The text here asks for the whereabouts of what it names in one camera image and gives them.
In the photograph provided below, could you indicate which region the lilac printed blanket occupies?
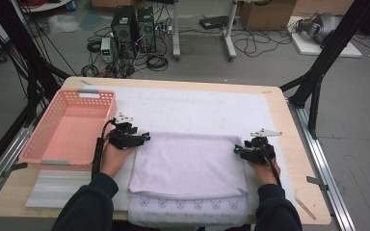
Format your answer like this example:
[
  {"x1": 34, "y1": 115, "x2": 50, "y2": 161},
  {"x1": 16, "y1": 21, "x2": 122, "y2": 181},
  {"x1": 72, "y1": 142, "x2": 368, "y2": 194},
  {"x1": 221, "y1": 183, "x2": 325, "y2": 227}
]
[{"x1": 127, "y1": 130, "x2": 250, "y2": 230}]

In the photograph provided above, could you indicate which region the round white table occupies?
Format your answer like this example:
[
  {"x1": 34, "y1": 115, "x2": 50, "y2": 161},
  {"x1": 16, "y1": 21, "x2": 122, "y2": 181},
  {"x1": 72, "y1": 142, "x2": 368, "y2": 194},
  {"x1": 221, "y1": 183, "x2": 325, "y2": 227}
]
[{"x1": 18, "y1": 0, "x2": 73, "y2": 13}]

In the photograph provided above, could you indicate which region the person's right hand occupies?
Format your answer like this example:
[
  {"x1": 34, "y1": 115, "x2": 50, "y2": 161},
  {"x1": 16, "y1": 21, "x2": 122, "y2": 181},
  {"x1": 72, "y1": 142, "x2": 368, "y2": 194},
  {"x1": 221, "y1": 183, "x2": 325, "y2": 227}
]
[{"x1": 247, "y1": 158, "x2": 282, "y2": 188}]

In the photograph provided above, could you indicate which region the thin wooden stick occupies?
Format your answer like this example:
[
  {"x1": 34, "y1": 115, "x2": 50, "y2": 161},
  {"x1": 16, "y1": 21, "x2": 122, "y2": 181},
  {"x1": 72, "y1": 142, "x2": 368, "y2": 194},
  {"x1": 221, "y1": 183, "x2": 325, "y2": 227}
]
[{"x1": 294, "y1": 189, "x2": 317, "y2": 221}]

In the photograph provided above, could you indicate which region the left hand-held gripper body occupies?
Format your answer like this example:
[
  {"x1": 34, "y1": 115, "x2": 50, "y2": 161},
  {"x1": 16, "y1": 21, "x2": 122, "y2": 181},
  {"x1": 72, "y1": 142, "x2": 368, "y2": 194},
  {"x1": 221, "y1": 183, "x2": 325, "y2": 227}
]
[{"x1": 107, "y1": 112, "x2": 144, "y2": 150}]

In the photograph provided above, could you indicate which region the black computer tower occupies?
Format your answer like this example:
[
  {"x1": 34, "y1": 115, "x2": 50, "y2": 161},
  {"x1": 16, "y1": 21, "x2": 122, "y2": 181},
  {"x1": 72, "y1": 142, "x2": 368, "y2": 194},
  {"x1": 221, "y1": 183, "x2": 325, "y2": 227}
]
[
  {"x1": 136, "y1": 6, "x2": 158, "y2": 54},
  {"x1": 110, "y1": 5, "x2": 139, "y2": 61}
]

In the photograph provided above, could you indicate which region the beige cardboard box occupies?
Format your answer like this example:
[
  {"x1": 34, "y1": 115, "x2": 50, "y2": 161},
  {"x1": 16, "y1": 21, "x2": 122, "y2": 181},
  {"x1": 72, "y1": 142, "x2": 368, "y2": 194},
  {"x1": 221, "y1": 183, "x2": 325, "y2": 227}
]
[{"x1": 293, "y1": 0, "x2": 356, "y2": 17}]

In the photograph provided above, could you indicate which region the brown cardboard box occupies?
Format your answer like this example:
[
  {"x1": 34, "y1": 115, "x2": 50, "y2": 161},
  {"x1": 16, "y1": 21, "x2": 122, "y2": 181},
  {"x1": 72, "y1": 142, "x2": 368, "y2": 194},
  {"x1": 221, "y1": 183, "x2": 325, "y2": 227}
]
[
  {"x1": 91, "y1": 0, "x2": 139, "y2": 9},
  {"x1": 239, "y1": 0, "x2": 298, "y2": 32}
]

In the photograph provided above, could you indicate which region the pink plastic basket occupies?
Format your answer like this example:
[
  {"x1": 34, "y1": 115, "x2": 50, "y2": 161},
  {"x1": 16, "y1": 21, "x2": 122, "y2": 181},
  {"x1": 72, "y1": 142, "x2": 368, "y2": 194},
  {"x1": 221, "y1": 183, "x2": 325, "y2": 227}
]
[{"x1": 18, "y1": 89, "x2": 119, "y2": 171}]

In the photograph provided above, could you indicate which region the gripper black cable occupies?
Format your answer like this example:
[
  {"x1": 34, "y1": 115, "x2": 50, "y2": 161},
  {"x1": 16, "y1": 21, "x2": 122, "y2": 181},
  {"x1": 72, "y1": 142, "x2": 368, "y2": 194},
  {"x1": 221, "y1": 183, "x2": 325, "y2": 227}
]
[
  {"x1": 259, "y1": 139, "x2": 283, "y2": 189},
  {"x1": 91, "y1": 117, "x2": 117, "y2": 179}
]

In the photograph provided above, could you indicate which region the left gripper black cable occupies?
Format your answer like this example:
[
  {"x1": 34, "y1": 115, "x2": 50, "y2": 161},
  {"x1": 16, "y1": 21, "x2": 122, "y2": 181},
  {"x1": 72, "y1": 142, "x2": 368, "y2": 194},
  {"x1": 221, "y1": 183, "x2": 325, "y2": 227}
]
[{"x1": 91, "y1": 117, "x2": 117, "y2": 179}]

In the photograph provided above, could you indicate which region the white grid mat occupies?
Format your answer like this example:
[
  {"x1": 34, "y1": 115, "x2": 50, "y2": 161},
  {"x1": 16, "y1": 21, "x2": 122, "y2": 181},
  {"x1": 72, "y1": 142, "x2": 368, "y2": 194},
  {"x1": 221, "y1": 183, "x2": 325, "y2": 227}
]
[{"x1": 83, "y1": 85, "x2": 301, "y2": 217}]

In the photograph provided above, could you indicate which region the grey metal bracket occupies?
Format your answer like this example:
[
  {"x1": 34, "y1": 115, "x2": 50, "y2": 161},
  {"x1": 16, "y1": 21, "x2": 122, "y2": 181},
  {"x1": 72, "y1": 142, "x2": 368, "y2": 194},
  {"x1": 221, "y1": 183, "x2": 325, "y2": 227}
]
[
  {"x1": 305, "y1": 175, "x2": 330, "y2": 192},
  {"x1": 1, "y1": 162, "x2": 29, "y2": 179}
]

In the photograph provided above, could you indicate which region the aluminium rail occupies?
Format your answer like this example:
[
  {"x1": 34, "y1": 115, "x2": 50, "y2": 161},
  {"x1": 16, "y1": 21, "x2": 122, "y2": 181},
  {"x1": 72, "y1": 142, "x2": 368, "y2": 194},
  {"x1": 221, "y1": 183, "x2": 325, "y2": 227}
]
[
  {"x1": 0, "y1": 124, "x2": 35, "y2": 210},
  {"x1": 287, "y1": 99, "x2": 357, "y2": 231}
]

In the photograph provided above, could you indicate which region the person's left hand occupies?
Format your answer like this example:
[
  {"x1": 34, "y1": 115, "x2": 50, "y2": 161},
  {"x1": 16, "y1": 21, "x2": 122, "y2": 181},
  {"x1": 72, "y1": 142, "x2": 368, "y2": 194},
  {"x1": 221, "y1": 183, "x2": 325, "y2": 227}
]
[{"x1": 99, "y1": 142, "x2": 137, "y2": 180}]

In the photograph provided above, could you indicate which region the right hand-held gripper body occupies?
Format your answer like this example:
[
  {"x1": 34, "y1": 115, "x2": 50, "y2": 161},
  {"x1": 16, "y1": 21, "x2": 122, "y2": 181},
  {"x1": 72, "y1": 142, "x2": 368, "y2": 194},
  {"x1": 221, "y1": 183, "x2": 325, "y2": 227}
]
[{"x1": 239, "y1": 128, "x2": 283, "y2": 167}]

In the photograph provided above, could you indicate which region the grey headset device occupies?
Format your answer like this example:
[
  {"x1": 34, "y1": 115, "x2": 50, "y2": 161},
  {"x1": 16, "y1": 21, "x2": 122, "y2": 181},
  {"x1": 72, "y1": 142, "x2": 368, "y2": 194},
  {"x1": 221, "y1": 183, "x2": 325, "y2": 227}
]
[{"x1": 295, "y1": 12, "x2": 343, "y2": 44}]

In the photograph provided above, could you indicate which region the clear plastic bag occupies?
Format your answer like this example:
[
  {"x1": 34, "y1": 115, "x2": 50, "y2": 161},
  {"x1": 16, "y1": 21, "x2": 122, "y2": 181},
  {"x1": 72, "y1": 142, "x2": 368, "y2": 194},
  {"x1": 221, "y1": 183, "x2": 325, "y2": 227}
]
[{"x1": 47, "y1": 13, "x2": 81, "y2": 35}]

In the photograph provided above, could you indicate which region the black metal frame stand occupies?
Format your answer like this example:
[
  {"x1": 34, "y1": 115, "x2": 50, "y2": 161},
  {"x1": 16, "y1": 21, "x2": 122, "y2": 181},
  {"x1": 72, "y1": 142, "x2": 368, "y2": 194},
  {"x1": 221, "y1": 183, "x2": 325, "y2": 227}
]
[
  {"x1": 278, "y1": 0, "x2": 370, "y2": 141},
  {"x1": 0, "y1": 0, "x2": 71, "y2": 181}
]

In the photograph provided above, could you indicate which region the white desk frame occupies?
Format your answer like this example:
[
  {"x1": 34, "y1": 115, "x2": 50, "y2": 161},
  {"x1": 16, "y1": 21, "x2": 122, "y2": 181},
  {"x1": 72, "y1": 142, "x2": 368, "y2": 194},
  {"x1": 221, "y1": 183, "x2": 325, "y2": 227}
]
[{"x1": 172, "y1": 0, "x2": 239, "y2": 62}]

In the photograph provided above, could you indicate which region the grey power supply unit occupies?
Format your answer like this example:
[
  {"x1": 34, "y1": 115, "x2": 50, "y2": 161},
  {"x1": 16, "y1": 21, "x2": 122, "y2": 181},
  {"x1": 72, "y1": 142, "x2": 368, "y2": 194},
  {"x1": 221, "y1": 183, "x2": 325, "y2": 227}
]
[{"x1": 100, "y1": 37, "x2": 115, "y2": 64}]

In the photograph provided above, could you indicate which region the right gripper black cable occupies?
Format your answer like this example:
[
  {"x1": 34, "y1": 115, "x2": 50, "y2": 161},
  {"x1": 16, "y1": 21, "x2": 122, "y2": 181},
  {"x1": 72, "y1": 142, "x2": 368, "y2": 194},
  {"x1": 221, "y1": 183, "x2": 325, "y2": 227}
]
[{"x1": 259, "y1": 139, "x2": 283, "y2": 189}]

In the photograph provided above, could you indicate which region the white floor board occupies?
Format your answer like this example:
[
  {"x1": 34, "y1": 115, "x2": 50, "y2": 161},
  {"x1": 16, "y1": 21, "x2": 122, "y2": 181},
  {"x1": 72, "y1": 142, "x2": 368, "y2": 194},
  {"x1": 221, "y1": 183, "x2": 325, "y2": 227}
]
[{"x1": 287, "y1": 15, "x2": 363, "y2": 59}]

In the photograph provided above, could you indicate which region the black flat device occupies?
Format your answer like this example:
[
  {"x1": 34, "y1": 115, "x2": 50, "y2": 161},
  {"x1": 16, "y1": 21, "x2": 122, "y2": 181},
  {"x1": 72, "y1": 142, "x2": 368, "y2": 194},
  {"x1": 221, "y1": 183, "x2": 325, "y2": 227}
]
[{"x1": 198, "y1": 14, "x2": 237, "y2": 31}]

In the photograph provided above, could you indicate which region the black cable coil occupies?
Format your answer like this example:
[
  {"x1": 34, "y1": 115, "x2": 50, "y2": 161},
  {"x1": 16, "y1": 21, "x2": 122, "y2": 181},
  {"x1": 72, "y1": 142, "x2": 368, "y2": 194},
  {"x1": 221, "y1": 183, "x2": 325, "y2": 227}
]
[
  {"x1": 145, "y1": 52, "x2": 170, "y2": 72},
  {"x1": 80, "y1": 64, "x2": 100, "y2": 78}
]

